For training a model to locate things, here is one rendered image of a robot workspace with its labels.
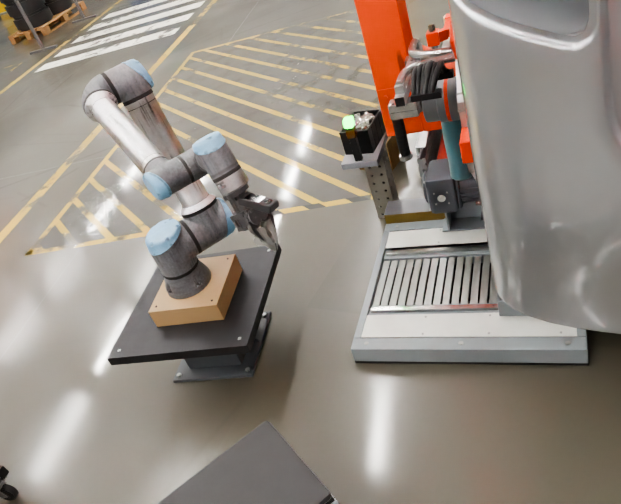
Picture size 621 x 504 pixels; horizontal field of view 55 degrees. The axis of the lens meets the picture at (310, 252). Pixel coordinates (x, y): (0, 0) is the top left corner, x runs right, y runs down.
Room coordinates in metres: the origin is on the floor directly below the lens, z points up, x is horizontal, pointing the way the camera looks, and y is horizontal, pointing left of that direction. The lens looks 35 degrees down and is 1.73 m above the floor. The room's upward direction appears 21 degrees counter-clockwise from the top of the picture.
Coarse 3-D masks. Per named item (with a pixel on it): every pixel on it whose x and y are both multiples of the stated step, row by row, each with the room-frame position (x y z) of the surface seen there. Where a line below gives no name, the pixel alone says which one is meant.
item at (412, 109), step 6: (390, 102) 1.72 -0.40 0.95; (408, 102) 1.68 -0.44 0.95; (414, 102) 1.67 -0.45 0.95; (390, 108) 1.70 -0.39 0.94; (396, 108) 1.69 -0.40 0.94; (402, 108) 1.68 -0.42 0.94; (408, 108) 1.68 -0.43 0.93; (414, 108) 1.67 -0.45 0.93; (420, 108) 1.70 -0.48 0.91; (390, 114) 1.70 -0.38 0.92; (396, 114) 1.69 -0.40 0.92; (402, 114) 1.69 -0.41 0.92; (408, 114) 1.68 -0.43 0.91; (414, 114) 1.67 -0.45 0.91
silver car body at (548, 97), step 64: (448, 0) 0.96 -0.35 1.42; (512, 0) 0.85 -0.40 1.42; (576, 0) 0.81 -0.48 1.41; (512, 64) 0.79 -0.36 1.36; (576, 64) 0.71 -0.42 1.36; (512, 128) 0.80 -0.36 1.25; (576, 128) 0.72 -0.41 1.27; (512, 192) 0.81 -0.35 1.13; (576, 192) 0.72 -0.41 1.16; (512, 256) 0.86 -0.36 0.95; (576, 256) 0.74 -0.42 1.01; (576, 320) 0.79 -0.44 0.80
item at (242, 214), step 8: (240, 192) 1.52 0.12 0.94; (232, 200) 1.56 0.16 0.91; (240, 208) 1.54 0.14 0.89; (248, 208) 1.51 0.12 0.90; (232, 216) 1.54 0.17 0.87; (240, 216) 1.51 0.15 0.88; (248, 216) 1.49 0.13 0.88; (256, 216) 1.50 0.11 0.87; (264, 216) 1.51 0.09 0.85; (240, 224) 1.53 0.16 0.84
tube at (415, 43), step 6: (414, 42) 1.97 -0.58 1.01; (408, 48) 1.95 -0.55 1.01; (414, 48) 1.93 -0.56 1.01; (444, 48) 1.82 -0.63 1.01; (450, 48) 1.81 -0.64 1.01; (414, 54) 1.88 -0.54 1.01; (420, 54) 1.87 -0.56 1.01; (426, 54) 1.85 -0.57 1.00; (432, 54) 1.84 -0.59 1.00; (438, 54) 1.83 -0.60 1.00; (444, 54) 1.82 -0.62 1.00
